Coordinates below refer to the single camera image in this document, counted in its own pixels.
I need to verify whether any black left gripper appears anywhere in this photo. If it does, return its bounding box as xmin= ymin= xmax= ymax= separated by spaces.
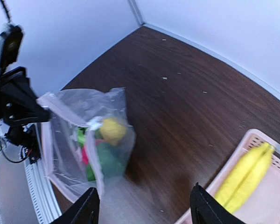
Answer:
xmin=0 ymin=66 xmax=50 ymax=126

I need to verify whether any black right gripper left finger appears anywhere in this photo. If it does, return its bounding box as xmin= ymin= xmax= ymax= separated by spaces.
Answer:
xmin=51 ymin=187 xmax=100 ymax=224

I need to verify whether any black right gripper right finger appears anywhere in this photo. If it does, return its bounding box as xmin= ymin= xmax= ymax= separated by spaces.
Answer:
xmin=190 ymin=182 xmax=245 ymax=224

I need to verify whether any yellow toy banana bunch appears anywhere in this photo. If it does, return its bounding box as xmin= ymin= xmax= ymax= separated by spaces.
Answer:
xmin=214 ymin=142 xmax=275 ymax=214

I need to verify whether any red toy apple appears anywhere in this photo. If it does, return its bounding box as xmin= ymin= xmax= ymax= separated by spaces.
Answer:
xmin=82 ymin=146 xmax=89 ymax=165

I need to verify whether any green toy bell pepper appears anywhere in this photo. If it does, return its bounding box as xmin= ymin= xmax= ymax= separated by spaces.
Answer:
xmin=97 ymin=142 xmax=125 ymax=178

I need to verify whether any pink perforated plastic basket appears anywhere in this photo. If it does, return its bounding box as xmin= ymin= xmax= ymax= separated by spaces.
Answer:
xmin=175 ymin=128 xmax=280 ymax=224

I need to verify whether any green toy watermelon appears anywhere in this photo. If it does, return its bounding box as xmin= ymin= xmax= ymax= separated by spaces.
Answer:
xmin=77 ymin=127 xmax=87 ymax=148

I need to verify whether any clear zip top bag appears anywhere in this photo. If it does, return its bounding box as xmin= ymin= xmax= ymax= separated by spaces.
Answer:
xmin=37 ymin=88 xmax=136 ymax=202

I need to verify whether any yellow toy pear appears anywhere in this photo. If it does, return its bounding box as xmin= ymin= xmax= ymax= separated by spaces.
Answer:
xmin=99 ymin=118 xmax=127 ymax=146

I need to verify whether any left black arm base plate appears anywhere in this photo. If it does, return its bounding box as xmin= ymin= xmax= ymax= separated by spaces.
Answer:
xmin=5 ymin=124 xmax=41 ymax=164

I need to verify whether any front aluminium rail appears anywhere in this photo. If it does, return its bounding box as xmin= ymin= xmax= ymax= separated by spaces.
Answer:
xmin=24 ymin=124 xmax=62 ymax=224

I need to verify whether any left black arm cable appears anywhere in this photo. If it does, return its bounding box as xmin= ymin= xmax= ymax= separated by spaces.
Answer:
xmin=0 ymin=0 xmax=12 ymax=24

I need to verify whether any left aluminium frame post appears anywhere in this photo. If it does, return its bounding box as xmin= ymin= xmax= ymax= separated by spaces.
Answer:
xmin=128 ymin=0 xmax=145 ymax=27

